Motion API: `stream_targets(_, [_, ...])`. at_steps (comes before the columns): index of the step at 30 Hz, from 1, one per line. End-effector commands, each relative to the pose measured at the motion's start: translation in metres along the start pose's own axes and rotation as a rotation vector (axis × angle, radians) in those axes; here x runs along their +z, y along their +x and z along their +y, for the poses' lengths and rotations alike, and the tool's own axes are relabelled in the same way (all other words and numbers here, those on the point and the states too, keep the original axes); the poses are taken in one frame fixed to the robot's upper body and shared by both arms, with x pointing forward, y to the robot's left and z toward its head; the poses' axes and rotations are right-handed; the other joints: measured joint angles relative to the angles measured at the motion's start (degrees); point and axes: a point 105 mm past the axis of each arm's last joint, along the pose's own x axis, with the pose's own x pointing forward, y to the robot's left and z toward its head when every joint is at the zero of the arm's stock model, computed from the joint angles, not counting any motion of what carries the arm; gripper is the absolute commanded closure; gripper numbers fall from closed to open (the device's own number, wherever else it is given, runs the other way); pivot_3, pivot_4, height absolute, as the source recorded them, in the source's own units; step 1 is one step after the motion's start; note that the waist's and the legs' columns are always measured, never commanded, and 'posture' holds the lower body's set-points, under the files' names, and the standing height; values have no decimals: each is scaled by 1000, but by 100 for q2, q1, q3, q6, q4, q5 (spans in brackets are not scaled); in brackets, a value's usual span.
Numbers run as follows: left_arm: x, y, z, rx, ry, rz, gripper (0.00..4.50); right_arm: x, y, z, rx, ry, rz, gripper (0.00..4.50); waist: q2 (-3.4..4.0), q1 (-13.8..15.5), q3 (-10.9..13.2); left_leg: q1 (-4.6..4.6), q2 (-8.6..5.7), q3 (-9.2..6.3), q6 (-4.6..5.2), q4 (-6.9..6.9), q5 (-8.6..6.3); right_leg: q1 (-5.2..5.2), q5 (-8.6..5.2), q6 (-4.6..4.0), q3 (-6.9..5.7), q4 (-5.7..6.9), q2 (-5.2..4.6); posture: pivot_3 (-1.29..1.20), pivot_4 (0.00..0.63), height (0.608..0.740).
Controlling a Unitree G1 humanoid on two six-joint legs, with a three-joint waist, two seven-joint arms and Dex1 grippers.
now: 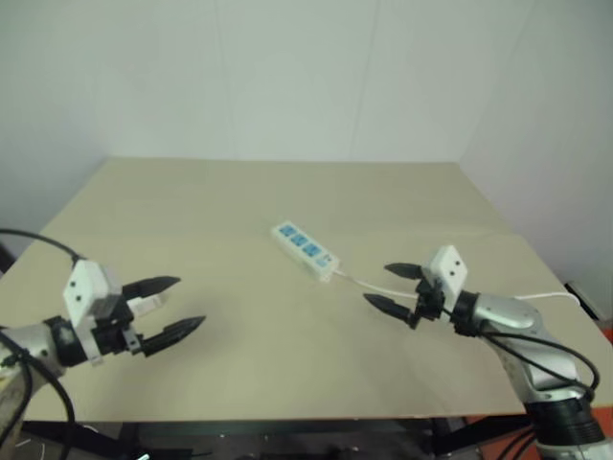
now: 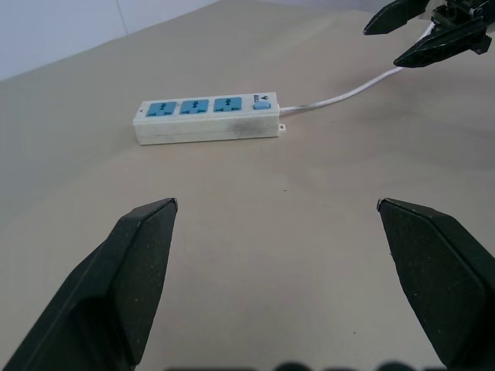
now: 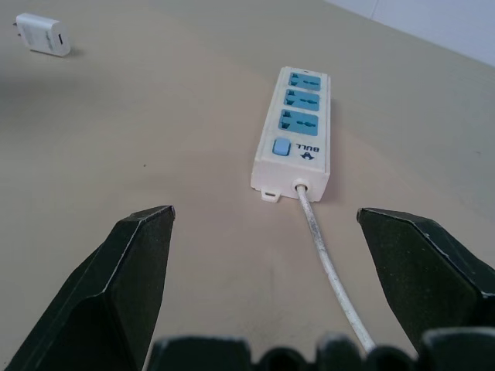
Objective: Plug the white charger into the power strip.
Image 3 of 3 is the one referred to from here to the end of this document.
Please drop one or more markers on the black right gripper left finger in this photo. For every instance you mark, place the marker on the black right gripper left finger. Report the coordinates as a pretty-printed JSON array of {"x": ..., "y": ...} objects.
[{"x": 104, "y": 286}]

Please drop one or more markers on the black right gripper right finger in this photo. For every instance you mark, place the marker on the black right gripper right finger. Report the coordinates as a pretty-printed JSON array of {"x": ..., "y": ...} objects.
[{"x": 421, "y": 270}]

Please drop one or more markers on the white power strip blue sockets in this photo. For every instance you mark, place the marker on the white power strip blue sockets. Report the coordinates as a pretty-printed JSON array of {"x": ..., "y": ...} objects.
[{"x": 295, "y": 139}]

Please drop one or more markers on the white USB charger plug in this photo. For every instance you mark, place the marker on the white USB charger plug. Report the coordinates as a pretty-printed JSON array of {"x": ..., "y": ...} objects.
[{"x": 44, "y": 35}]

